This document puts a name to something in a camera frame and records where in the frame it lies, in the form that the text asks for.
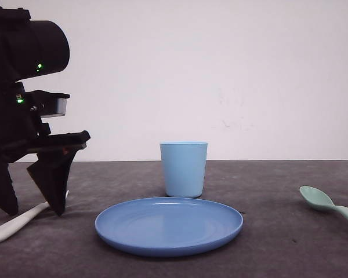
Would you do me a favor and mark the blue plastic plate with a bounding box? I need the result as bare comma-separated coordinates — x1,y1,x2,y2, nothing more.
95,197,244,257

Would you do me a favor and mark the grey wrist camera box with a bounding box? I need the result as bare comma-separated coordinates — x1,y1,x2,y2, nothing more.
39,98,67,118

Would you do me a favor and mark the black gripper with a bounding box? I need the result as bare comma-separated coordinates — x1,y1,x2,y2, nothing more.
0,82,90,216

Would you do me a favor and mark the white plastic fork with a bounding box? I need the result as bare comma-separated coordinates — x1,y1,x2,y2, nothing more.
0,189,70,244

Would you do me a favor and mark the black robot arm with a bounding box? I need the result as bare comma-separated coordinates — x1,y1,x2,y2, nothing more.
0,6,90,215

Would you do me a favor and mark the light blue plastic cup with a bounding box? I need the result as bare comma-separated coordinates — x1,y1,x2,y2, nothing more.
160,141,208,198

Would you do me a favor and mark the mint green plastic spoon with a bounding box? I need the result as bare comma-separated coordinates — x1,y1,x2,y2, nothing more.
299,185,348,221

